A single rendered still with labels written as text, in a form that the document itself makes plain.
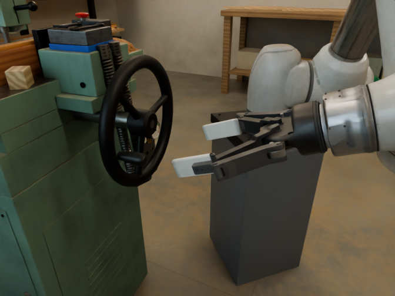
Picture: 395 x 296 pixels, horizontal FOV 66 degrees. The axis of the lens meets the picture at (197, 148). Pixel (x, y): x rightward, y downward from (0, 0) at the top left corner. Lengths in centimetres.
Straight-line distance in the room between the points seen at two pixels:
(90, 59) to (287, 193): 80
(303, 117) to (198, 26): 376
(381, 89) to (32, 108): 60
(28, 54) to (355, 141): 66
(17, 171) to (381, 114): 62
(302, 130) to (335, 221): 136
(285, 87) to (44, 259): 82
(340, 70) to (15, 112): 85
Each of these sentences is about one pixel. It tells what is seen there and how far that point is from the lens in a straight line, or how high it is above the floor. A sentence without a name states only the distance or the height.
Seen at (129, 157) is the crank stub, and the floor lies 79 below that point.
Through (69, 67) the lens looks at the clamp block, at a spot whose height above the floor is 93.
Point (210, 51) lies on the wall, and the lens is 413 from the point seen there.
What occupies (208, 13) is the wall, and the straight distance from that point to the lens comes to 408.
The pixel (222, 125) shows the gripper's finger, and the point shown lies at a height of 85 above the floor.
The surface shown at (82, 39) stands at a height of 99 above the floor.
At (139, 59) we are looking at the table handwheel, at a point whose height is 95.
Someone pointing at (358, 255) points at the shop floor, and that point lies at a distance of 164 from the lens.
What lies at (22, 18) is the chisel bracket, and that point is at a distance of 84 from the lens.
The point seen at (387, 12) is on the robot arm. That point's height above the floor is 104.
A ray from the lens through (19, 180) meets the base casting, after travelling 71.
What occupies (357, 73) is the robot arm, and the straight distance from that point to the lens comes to 105.
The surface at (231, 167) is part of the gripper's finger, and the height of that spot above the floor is 87.
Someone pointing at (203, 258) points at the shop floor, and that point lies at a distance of 146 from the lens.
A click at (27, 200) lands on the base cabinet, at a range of 74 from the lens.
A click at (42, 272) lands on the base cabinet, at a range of 85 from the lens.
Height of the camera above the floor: 108
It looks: 28 degrees down
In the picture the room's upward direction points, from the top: straight up
